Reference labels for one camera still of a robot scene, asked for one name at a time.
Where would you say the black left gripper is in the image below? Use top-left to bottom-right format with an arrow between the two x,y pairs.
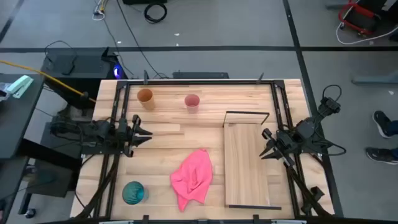
116,114 -> 154,158

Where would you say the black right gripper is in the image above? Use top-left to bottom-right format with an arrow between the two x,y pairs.
259,128 -> 297,167

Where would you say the orange plastic cup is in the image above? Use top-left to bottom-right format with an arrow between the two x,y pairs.
136,88 -> 156,111

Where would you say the teal ribbed plastic cup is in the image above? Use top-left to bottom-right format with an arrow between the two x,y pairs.
121,180 -> 149,205

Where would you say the pink plastic cup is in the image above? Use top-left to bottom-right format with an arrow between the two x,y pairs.
183,93 -> 201,114

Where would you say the pink cloth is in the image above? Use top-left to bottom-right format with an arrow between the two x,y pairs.
170,149 -> 214,213

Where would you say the black power strip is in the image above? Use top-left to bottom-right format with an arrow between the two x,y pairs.
172,72 -> 230,80

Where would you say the black computer tower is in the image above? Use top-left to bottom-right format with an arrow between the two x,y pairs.
41,46 -> 126,110

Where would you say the black low cart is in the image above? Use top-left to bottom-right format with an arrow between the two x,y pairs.
17,121 -> 82,216

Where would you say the person's shoe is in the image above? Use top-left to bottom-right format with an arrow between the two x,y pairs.
364,146 -> 398,166
372,110 -> 394,139

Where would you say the black desk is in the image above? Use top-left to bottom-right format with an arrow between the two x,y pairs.
0,73 -> 46,160

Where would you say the mint green stapler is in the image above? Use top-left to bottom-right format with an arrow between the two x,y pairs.
6,75 -> 35,100

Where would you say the black metal table frame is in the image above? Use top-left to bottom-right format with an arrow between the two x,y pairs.
74,78 -> 335,219

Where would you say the long black floor cable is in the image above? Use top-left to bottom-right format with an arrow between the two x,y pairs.
116,0 -> 169,80

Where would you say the coiled black cable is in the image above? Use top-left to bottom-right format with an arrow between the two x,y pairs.
143,2 -> 169,24

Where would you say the white and yellow cable bundle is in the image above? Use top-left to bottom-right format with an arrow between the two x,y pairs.
91,0 -> 110,22

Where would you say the red frame cart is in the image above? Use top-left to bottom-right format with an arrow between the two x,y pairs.
338,0 -> 382,36

